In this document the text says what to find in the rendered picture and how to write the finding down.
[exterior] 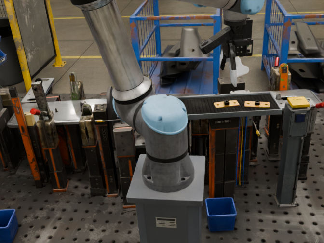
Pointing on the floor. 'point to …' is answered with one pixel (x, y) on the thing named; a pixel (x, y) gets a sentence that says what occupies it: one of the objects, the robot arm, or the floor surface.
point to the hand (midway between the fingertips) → (226, 78)
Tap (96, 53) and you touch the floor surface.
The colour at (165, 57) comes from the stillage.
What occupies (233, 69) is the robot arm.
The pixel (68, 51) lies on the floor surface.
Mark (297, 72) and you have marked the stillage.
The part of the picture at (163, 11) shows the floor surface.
